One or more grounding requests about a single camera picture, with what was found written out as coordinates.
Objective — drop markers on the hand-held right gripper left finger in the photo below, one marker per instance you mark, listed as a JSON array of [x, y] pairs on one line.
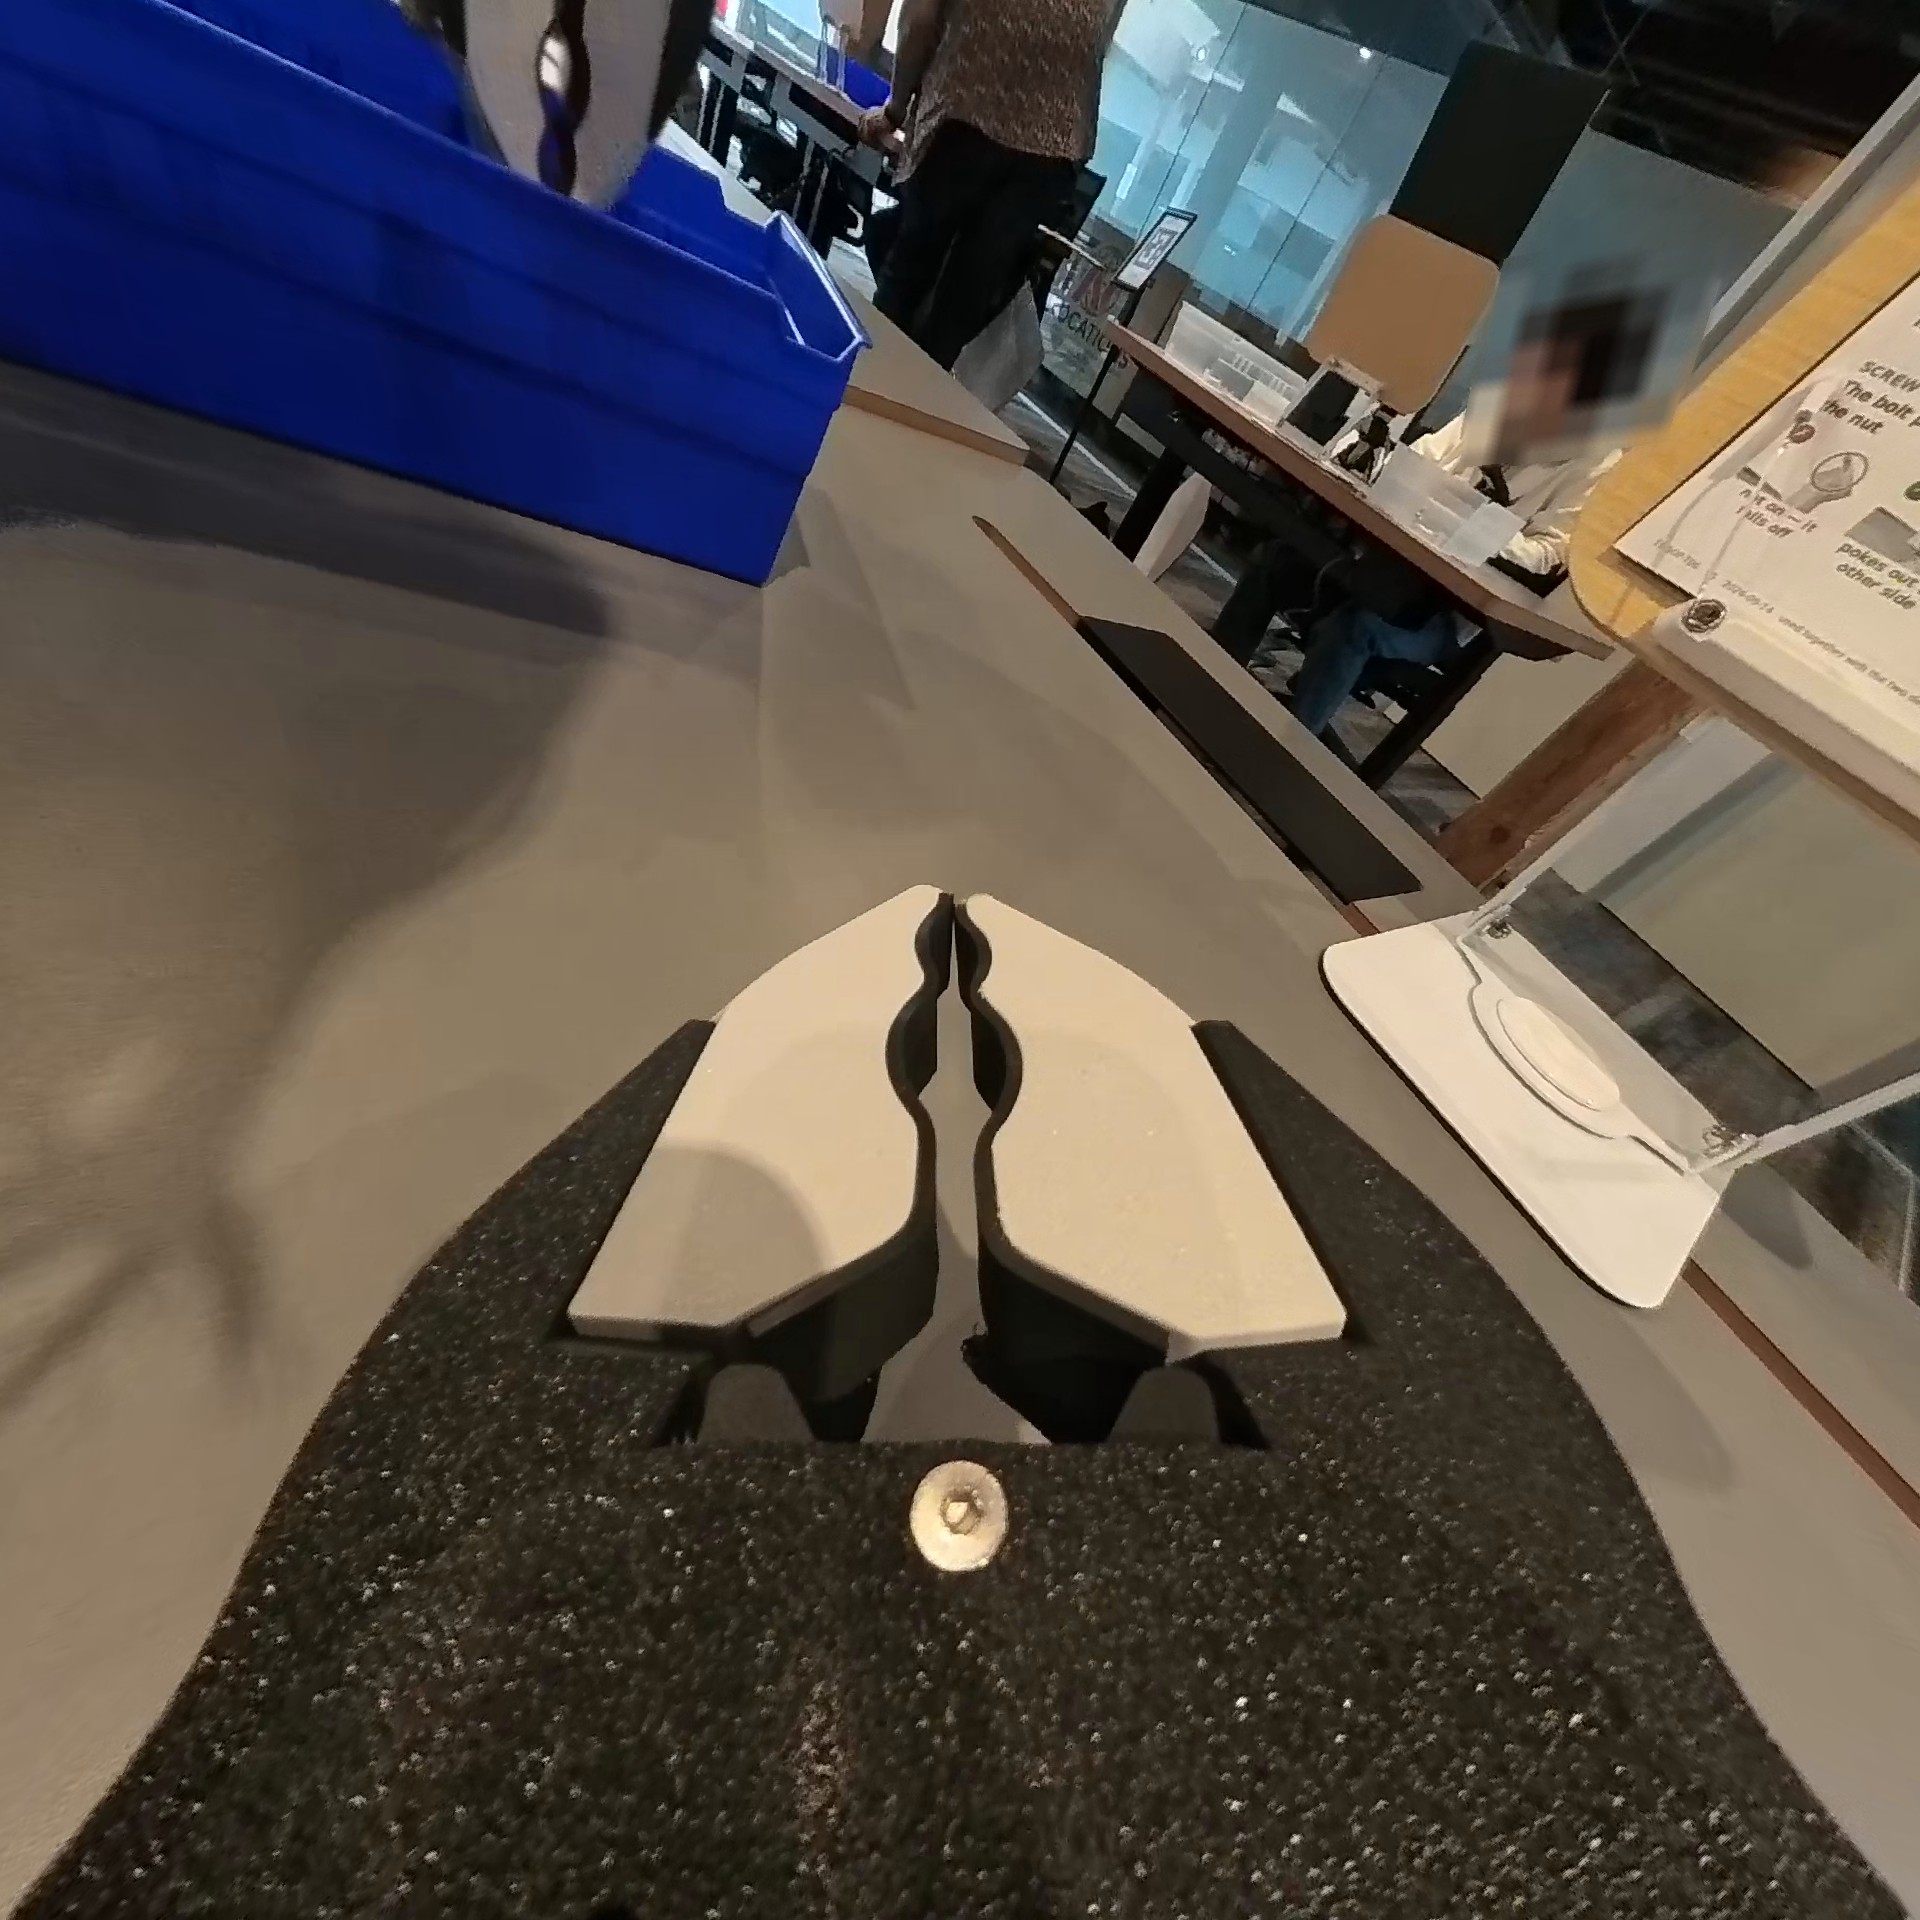
[[765, 1171]]

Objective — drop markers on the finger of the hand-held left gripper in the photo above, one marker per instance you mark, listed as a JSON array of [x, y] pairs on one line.
[[503, 68], [630, 77]]

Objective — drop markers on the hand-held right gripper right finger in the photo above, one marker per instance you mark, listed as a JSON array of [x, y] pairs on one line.
[[1142, 1186]]

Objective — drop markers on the blue plastic bin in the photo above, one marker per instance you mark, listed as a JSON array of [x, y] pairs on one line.
[[376, 376]]

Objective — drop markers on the dark office desk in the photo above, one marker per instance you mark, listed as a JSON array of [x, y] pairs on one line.
[[797, 84]]

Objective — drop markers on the instruction sign stand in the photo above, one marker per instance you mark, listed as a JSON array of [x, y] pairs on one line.
[[1529, 1080]]

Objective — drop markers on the translucent plastic bag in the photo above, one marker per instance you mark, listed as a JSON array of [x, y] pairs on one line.
[[1002, 354]]

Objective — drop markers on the small framed code sign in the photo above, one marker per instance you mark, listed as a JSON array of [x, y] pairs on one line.
[[1162, 252]]

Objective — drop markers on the white panel leg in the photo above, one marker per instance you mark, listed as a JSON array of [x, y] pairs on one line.
[[1170, 533]]

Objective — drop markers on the clear plastic container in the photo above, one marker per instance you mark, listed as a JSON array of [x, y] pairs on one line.
[[1440, 504], [1238, 376]]

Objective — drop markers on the wooden top office table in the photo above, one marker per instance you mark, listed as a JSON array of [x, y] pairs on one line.
[[1245, 428]]

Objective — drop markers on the tablet on stand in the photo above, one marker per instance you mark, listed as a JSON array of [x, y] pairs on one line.
[[1329, 407]]

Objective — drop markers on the brown board sign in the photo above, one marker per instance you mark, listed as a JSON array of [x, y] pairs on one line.
[[1412, 300]]

